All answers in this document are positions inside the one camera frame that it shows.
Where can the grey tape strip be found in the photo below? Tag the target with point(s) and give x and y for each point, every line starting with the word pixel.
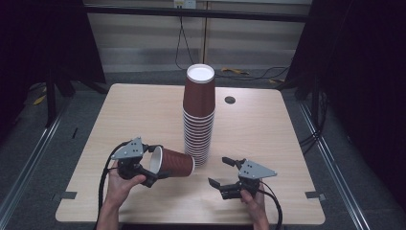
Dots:
pixel 68 195
pixel 314 195

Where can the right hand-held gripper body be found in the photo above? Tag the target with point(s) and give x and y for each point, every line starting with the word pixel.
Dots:
pixel 255 171

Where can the person's right hand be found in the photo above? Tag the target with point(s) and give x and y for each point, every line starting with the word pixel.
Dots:
pixel 257 204

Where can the person's left hand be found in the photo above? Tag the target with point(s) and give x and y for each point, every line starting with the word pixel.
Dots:
pixel 119 188

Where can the yellow floor tape piece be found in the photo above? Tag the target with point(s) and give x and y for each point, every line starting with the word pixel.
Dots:
pixel 275 81
pixel 39 100
pixel 234 70

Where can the white wall socket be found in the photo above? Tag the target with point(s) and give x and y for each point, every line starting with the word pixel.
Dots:
pixel 185 3

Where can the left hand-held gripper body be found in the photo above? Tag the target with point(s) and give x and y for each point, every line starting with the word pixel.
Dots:
pixel 129 153

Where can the stack of brown paper cups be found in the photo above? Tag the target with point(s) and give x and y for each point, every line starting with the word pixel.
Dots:
pixel 198 127

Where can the small black floor tape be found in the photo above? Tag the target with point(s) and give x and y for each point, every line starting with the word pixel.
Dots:
pixel 74 133

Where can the dark round table grommet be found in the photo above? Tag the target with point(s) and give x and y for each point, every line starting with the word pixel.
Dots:
pixel 230 100

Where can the metal floor rail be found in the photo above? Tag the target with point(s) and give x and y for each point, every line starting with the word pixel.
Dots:
pixel 28 166
pixel 335 172

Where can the brown ribbed paper cup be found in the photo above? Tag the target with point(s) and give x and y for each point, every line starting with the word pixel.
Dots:
pixel 177 163

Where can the black stand post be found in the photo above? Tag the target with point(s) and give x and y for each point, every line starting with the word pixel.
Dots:
pixel 51 102

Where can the black curtain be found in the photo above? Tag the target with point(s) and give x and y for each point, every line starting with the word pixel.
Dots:
pixel 38 41
pixel 360 80

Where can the black horizontal bar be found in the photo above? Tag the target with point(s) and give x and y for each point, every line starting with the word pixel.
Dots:
pixel 223 14

